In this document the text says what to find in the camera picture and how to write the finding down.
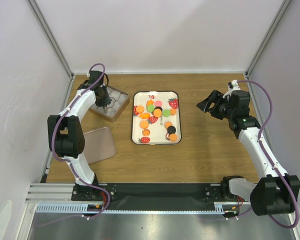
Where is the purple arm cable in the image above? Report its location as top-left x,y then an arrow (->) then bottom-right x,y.
51,63 -> 112,222
224,79 -> 300,229

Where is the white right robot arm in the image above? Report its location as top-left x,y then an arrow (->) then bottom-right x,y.
196,90 -> 300,216

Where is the green macaron cookie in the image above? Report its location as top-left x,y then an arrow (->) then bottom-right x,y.
146,104 -> 155,113
162,109 -> 171,117

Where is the green macaron cookie right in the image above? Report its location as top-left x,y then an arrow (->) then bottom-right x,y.
162,109 -> 171,117

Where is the orange waffle round cookie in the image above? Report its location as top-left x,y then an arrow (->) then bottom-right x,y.
152,109 -> 162,118

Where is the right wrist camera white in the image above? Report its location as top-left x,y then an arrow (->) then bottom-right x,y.
226,79 -> 241,95

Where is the orange round cookie far left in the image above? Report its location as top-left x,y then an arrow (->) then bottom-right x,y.
135,105 -> 145,114

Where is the black sandwich cookie centre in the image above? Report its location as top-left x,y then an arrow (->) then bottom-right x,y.
155,106 -> 163,111

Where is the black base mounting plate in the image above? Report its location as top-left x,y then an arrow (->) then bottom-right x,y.
72,182 -> 251,212

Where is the pink macaron cookie top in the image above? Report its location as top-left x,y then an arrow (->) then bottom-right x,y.
154,100 -> 163,107

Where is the aluminium frame rail front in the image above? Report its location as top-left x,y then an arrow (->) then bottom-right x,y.
25,183 -> 251,216

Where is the brown cookie tin box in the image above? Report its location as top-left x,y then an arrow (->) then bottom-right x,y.
89,86 -> 130,123

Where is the orange waffle cookie left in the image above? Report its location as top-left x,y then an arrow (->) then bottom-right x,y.
139,120 -> 149,129

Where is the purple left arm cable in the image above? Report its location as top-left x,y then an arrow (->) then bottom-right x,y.
51,63 -> 112,222

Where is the orange cookie upper right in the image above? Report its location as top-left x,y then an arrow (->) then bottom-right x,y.
169,108 -> 177,116

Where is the green macaron cookie left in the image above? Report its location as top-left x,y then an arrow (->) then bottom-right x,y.
146,104 -> 155,113

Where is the brown tin lid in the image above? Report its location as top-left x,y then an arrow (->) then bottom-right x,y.
83,126 -> 117,165

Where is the white strawberry print tray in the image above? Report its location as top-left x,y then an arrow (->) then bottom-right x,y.
131,90 -> 182,145

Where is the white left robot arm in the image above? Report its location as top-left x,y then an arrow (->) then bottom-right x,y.
47,70 -> 111,200

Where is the orange star cookie top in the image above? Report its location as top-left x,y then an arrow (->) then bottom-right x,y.
146,100 -> 154,106

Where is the orange flower shaped cookie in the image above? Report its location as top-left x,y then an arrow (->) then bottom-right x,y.
142,128 -> 151,137

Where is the black sandwich cookie lower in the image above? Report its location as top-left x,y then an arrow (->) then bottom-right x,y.
167,125 -> 177,134

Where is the black sandwich cookie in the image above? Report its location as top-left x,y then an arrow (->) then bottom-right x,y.
167,125 -> 177,134
155,106 -> 163,111

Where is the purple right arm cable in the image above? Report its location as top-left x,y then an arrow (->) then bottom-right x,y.
224,79 -> 300,229

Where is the orange cookie bottom right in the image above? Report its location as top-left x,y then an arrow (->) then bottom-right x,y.
169,133 -> 178,142

